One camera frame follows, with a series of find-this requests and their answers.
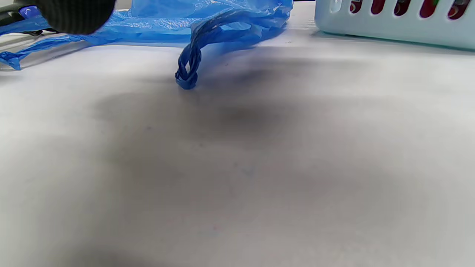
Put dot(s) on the black and blue barcode scanner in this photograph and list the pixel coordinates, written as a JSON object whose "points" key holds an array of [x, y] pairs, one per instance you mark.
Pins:
{"points": [[28, 12]]}

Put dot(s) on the light blue plastic basket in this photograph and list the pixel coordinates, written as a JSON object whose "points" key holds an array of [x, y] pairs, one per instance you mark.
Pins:
{"points": [[389, 31]]}

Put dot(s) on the blue plastic bag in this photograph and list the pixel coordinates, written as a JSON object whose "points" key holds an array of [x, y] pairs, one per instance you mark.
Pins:
{"points": [[167, 22]]}

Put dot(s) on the person's right hand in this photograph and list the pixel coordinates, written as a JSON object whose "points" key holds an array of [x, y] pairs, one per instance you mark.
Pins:
{"points": [[76, 16]]}

